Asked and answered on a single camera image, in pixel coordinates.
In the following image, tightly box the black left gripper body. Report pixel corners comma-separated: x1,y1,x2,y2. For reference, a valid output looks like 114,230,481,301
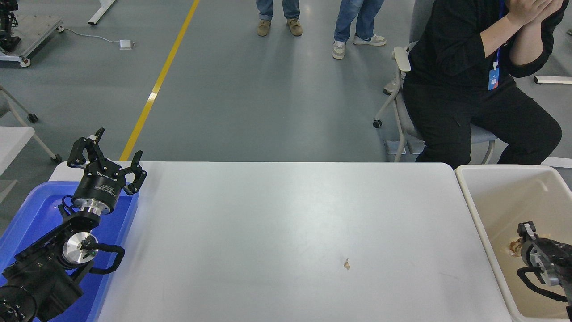
72,162,124,209

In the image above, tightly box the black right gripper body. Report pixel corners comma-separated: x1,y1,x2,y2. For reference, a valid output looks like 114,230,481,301
520,238,535,268

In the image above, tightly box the person's right hand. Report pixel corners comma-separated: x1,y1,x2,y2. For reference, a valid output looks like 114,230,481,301
507,0,551,27

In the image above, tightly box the person's left hand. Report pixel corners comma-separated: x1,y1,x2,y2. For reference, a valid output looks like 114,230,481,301
530,0,564,30

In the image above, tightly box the large pale bin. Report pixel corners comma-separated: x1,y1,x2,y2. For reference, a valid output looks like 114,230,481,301
454,164,572,322

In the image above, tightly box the blue plastic tray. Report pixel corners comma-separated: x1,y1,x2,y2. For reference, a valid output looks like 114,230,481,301
0,181,140,322

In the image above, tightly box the white wheeled side table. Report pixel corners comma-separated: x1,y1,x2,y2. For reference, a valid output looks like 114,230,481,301
0,85,63,202

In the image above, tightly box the grey wheeled platform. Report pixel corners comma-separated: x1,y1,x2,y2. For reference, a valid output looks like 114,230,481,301
0,13,64,68

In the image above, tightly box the white desk leg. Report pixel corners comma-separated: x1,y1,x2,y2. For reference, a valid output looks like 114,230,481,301
87,0,117,25

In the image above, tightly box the black equipment on platform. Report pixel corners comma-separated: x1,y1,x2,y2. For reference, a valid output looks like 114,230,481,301
0,0,21,52

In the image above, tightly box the metal floor plate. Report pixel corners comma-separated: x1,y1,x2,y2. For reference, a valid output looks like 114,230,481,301
383,138,425,156

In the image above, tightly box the person with tan shoes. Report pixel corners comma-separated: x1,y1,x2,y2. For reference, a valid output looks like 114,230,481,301
256,0,303,37

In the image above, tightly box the person with blue badge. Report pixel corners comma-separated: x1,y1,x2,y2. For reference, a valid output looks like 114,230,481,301
402,0,570,169

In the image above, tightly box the grey wheeled office chair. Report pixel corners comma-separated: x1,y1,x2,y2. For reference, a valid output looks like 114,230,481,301
373,0,499,164

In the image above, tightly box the person with white sneakers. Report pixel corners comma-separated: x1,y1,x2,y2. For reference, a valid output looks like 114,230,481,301
332,0,387,60

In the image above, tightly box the white floor rail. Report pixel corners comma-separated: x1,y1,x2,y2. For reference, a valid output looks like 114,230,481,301
534,75,572,85
541,157,572,169

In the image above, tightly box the white power adapter with cable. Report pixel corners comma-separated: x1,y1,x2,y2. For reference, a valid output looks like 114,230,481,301
63,27,134,50

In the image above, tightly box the blue badge on lanyard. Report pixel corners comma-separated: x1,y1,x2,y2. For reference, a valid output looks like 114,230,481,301
488,0,506,91

